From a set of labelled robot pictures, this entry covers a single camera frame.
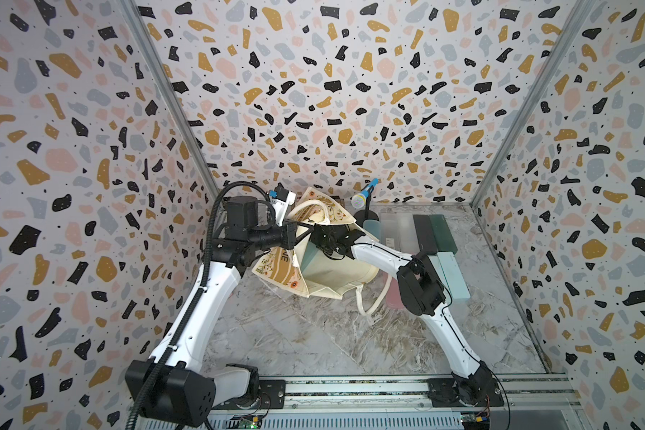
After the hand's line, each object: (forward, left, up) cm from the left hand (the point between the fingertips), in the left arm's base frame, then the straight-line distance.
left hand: (315, 228), depth 70 cm
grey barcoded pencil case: (+23, -27, -31) cm, 47 cm away
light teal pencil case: (+3, -49, -33) cm, 59 cm away
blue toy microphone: (+24, -14, -13) cm, 30 cm away
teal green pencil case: (+11, +4, -26) cm, 28 cm away
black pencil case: (+23, -43, -33) cm, 59 cm away
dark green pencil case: (+24, -49, -32) cm, 64 cm away
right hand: (+17, +5, -24) cm, 30 cm away
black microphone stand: (+33, -19, -30) cm, 48 cm away
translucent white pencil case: (+24, -35, -33) cm, 54 cm away
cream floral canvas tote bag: (0, -2, -24) cm, 24 cm away
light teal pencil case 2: (+8, -43, -32) cm, 54 cm away
